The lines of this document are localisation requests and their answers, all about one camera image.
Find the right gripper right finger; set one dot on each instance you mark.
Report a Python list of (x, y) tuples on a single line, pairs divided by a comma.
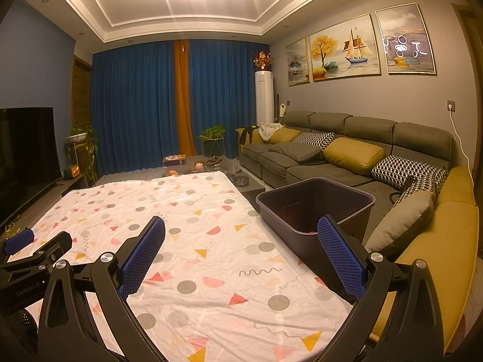
[(397, 314)]

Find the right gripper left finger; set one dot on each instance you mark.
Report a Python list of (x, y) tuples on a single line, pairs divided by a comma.
[(67, 330)]

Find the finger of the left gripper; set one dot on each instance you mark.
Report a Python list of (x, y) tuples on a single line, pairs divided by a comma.
[(12, 245), (41, 261)]

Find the dark grey trash bin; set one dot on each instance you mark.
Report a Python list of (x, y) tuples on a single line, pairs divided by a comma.
[(296, 208)]

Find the grey tv cabinet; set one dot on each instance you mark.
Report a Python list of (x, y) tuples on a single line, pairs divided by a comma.
[(27, 216)]

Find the black flat television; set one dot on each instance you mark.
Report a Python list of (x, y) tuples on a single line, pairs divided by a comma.
[(29, 159)]

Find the mustard yellow sofa chaise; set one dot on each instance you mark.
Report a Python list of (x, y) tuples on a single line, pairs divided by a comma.
[(448, 244)]

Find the large grey front cushion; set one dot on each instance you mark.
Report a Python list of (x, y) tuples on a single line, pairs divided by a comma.
[(402, 225)]

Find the trailing plant on stand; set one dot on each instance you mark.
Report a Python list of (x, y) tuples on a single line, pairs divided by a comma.
[(82, 148)]

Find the near patterned cushion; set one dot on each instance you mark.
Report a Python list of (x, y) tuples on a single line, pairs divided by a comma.
[(409, 176)]

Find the grey sectional sofa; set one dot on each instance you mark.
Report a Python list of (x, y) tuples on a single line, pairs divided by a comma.
[(409, 140)]

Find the patterned white table cloth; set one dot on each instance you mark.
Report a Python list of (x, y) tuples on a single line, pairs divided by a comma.
[(222, 287)]

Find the yellow sofa cushion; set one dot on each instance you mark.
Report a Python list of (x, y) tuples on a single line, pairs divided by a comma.
[(357, 156)]

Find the blue curtain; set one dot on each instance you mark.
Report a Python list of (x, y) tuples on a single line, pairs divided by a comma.
[(133, 99)]

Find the grey sofa cushion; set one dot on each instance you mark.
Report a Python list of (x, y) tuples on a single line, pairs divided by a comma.
[(297, 151)]

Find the black white patterned cushion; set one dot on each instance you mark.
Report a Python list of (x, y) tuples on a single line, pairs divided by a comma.
[(319, 139)]

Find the orange curtain strip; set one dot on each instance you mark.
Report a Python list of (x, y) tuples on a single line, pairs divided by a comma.
[(182, 98)]

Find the potted green floor plant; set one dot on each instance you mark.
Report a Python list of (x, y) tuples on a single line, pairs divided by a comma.
[(212, 141)]

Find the far yellow cushion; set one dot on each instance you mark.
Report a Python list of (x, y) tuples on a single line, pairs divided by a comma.
[(284, 135)]

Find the white cloth on sofa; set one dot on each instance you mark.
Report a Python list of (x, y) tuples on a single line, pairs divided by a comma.
[(267, 129)]

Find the right framed painting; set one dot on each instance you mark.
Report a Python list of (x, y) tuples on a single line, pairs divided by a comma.
[(405, 41)]

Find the white standing air conditioner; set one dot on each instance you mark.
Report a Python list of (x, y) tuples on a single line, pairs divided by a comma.
[(264, 96)]

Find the sailing ship painting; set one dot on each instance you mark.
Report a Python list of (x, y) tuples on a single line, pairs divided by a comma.
[(347, 49)]

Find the left small landscape painting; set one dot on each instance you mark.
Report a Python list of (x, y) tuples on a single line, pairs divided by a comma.
[(297, 63)]

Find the flower arrangement on conditioner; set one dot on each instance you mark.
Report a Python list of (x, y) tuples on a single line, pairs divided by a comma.
[(262, 60)]

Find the wall socket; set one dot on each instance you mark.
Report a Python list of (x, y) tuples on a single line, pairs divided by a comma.
[(451, 105)]

